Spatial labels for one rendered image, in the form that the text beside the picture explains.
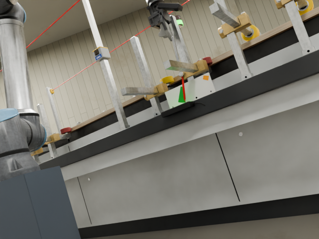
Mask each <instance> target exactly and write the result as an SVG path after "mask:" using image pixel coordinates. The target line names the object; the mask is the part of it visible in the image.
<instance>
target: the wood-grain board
mask: <svg viewBox="0 0 319 239"><path fill-rule="evenodd" d="M318 15H319V7H317V8H315V9H313V10H311V11H309V12H307V13H305V14H303V15H301V16H300V17H301V19H302V22H303V23H304V22H306V21H308V20H310V19H312V18H314V17H316V16H318ZM291 28H293V25H292V22H291V20H290V21H288V22H286V23H284V24H282V25H280V26H278V27H276V28H274V29H272V30H270V31H268V32H266V33H264V34H262V35H260V36H258V37H256V38H254V39H252V40H250V41H248V42H245V43H243V44H241V47H242V50H243V51H244V50H247V49H249V48H251V47H253V46H255V45H257V44H259V43H261V42H263V41H266V40H268V39H270V38H272V37H274V36H276V35H278V34H280V33H282V32H285V31H287V30H289V29H291ZM232 56H234V54H233V51H232V50H229V51H227V52H225V53H223V54H221V55H219V56H217V57H215V58H213V59H212V62H213V63H212V64H211V65H210V66H209V67H211V66H213V65H215V64H217V63H219V62H221V61H224V60H226V59H228V58H230V57H232ZM173 79H174V83H172V84H170V85H173V84H175V83H177V82H179V81H181V80H182V78H181V77H180V76H179V75H178V76H176V77H174V78H173ZM143 98H144V96H143V95H137V96H135V97H133V98H131V99H129V100H127V101H125V102H123V103H122V107H123V108H124V107H127V106H129V105H131V104H133V103H135V102H137V101H139V100H141V99H143ZM114 112H115V108H114V107H113V108H111V109H109V110H107V111H105V112H103V113H101V114H99V115H97V116H94V117H92V118H90V119H88V120H86V121H84V122H82V123H80V124H78V125H76V126H74V127H72V128H71V132H69V133H72V132H74V131H76V130H78V129H80V128H82V127H84V126H86V125H88V124H91V123H93V122H95V121H97V120H99V119H101V118H103V117H105V116H108V115H110V114H112V113H114Z"/></svg>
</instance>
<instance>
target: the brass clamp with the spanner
mask: <svg viewBox="0 0 319 239"><path fill-rule="evenodd" d="M194 64H196V65H197V68H198V70H197V71H195V72H193V73H190V72H184V73H185V75H184V80H186V79H187V78H189V77H191V76H193V75H195V76H197V75H199V74H201V73H203V72H205V71H207V70H209V68H208V65H207V62H206V60H200V61H198V62H196V63H194Z"/></svg>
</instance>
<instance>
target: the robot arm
mask: <svg viewBox="0 0 319 239"><path fill-rule="evenodd" d="M17 1H18V0H0V57H1V66H2V74H3V81H4V90H5V98H6V106H7V108H6V109H0V182H1V181H4V180H7V179H10V178H13V177H16V176H19V175H22V174H26V173H30V172H34V171H39V170H40V166H39V165H38V163H37V162H36V161H35V160H34V158H33V157H32V156H31V154H30V153H31V152H34V151H36V150H38V149H40V148H41V147H42V146H43V145H44V143H45V141H46V139H47V132H46V129H45V128H44V126H43V125H42V124H40V117H39V113H38V112H36V111H35V110H34V105H33V98H32V90H31V83H30V76H29V68H28V58H27V51H26V43H25V36H24V28H23V27H24V22H25V21H26V13H25V11H24V9H23V7H22V6H21V5H20V4H19V3H18V2H17ZM146 2H147V5H148V6H147V7H146V8H147V10H149V12H150V16H149V17H148V19H149V22H150V26H151V27H153V28H156V29H158V30H159V29H161V30H160V32H159V37H163V38H169V40H170V41H172V38H171V37H172V36H173V35H174V28H173V24H172V21H171V18H170V16H169V13H167V11H182V9H183V6H182V5H180V4H179V3H164V0H146Z"/></svg>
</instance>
